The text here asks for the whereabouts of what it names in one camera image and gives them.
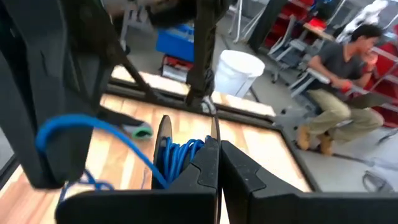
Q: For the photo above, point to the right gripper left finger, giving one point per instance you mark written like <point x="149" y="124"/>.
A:
<point x="140" y="207"/>

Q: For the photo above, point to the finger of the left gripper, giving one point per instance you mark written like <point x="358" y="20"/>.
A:
<point x="96" y="40"/>
<point x="37" y="77"/>

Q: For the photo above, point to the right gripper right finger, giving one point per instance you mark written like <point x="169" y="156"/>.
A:
<point x="295" y="208"/>

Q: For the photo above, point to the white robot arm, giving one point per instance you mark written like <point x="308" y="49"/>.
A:
<point x="363" y="15"/>

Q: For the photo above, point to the black work glove green cuff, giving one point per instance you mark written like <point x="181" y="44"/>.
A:
<point x="140" y="130"/>

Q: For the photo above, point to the blue plastic tub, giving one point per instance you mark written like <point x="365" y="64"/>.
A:
<point x="175" y="43"/>

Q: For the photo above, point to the red and grey crate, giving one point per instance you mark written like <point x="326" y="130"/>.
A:
<point x="175" y="68"/>

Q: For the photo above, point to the dark laptop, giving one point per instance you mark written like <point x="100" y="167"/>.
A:
<point x="370" y="101"/>

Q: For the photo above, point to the person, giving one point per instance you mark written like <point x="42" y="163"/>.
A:
<point x="339" y="77"/>

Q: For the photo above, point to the white trash bin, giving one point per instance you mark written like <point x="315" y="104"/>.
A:
<point x="236" y="71"/>

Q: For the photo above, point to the white metal stand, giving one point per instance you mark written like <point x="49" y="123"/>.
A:
<point x="242" y="18"/>

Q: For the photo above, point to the grey office chair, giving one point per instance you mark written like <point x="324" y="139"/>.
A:
<point x="286" y="46"/>

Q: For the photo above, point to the black partition panel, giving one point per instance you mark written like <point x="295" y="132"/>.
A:
<point x="267" y="21"/>

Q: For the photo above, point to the wooden desk with red bin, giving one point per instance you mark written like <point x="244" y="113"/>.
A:
<point x="317" y="29"/>

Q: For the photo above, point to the shelf rack red blue bins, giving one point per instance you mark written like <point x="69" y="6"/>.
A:
<point x="292" y="18"/>

